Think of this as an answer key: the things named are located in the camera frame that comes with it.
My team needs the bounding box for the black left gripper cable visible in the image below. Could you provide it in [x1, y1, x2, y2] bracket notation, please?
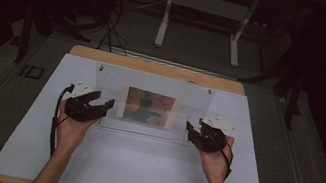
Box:
[45, 82, 76, 160]

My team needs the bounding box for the white metal stand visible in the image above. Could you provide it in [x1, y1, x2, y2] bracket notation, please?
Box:
[151, 0, 263, 71]

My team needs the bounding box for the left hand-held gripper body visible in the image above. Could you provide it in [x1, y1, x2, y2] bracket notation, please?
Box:
[62, 78, 109, 126]

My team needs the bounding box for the white table mat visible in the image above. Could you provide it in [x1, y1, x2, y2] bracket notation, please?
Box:
[0, 42, 289, 183]

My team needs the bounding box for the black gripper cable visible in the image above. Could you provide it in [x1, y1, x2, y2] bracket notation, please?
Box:
[45, 82, 76, 160]
[211, 141, 241, 183]

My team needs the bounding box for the black metal stand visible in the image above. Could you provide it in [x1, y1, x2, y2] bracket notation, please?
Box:
[232, 0, 324, 132]

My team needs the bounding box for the clear acrylic picture frame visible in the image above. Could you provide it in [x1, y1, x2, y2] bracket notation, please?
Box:
[85, 62, 218, 148]

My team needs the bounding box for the person's right hand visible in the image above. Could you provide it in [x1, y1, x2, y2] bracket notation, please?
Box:
[193, 131, 237, 183]

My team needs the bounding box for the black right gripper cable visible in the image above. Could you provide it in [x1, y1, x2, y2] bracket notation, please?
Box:
[211, 141, 241, 183]

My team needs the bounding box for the black stand with cables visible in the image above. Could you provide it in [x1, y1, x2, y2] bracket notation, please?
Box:
[13, 0, 124, 80]

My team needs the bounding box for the colourful painting picture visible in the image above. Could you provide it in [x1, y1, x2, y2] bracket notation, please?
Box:
[114, 84, 184, 131]

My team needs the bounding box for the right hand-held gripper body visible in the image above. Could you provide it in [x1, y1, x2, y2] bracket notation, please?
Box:
[193, 110, 239, 157]

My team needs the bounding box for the person's left hand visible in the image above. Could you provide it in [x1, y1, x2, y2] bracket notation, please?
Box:
[50, 100, 102, 159]

